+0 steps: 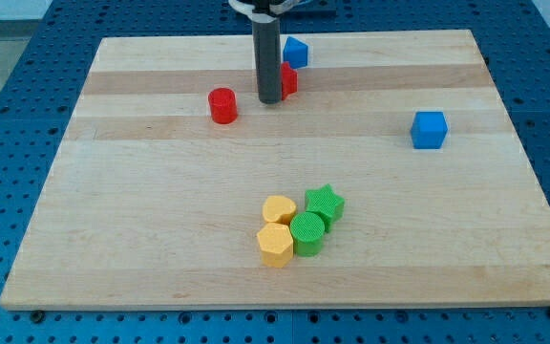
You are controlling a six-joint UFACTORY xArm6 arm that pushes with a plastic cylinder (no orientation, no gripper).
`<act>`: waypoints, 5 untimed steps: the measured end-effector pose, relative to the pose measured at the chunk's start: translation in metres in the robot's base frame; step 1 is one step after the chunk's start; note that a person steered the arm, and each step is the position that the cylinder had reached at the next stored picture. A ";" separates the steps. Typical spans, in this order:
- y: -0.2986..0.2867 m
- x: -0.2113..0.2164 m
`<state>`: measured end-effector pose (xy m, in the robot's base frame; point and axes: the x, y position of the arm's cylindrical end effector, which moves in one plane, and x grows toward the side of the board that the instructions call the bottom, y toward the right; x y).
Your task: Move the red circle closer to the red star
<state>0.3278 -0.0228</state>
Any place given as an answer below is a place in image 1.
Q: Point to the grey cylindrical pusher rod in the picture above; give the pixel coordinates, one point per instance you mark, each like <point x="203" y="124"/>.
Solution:
<point x="266" y="40"/>

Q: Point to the red star block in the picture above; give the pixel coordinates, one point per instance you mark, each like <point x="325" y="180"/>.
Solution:
<point x="289" y="78"/>

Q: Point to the green star block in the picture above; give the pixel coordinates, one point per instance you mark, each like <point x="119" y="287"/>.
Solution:
<point x="325" y="203"/>

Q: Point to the blue triangular block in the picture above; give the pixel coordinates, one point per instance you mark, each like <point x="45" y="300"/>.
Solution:
<point x="295" y="53"/>

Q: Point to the red cylinder block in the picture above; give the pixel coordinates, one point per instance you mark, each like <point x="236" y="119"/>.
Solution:
<point x="223" y="105"/>

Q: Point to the yellow heart block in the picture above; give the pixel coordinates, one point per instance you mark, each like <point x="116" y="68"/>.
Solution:
<point x="279" y="209"/>

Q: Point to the blue cube block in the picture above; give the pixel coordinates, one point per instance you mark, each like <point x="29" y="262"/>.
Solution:
<point x="429" y="130"/>

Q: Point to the light wooden board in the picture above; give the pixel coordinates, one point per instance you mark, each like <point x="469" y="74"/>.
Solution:
<point x="151" y="205"/>

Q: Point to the green cylinder block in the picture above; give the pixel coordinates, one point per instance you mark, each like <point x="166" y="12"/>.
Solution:
<point x="307" y="230"/>

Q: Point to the yellow pentagon block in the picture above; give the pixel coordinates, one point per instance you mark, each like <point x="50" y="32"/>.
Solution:
<point x="276" y="245"/>

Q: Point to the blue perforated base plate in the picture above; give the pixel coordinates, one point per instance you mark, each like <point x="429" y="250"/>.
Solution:
<point x="44" y="85"/>

